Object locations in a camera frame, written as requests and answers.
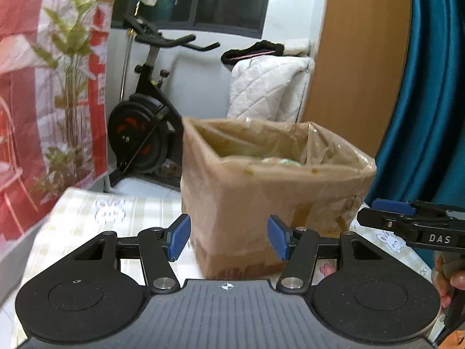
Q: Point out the checked tablecloth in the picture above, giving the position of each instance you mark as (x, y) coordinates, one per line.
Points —
(83, 207)

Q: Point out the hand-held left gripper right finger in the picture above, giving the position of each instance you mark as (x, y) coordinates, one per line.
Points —
(278, 238)

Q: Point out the white quilted blanket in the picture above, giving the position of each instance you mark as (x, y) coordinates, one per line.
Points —
(269, 87)

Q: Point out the white fluffy garment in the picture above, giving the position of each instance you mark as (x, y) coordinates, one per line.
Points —
(298, 46)

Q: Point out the teal curtain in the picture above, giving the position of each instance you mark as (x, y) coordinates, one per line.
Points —
(428, 98)

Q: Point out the person's right hand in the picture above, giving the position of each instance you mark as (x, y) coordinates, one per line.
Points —
(441, 283)

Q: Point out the clear plastic liner bag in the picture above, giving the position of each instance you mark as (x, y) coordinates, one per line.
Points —
(254, 203)

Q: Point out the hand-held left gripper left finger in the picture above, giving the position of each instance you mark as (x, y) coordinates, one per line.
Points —
(180, 238)

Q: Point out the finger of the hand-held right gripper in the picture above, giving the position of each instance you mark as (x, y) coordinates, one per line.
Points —
(394, 206)
(410, 231)

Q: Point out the black garment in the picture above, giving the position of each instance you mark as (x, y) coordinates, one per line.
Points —
(254, 51)

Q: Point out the dark glass window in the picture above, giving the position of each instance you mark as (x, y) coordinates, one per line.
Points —
(225, 0)

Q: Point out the wooden board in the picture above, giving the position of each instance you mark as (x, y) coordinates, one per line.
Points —
(356, 61)

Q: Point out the black exercise bike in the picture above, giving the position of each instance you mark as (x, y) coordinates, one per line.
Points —
(145, 127)

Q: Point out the red printed backdrop cloth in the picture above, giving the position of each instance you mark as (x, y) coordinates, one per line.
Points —
(43, 80)

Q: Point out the brown cardboard box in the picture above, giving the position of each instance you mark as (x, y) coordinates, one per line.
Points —
(236, 266)

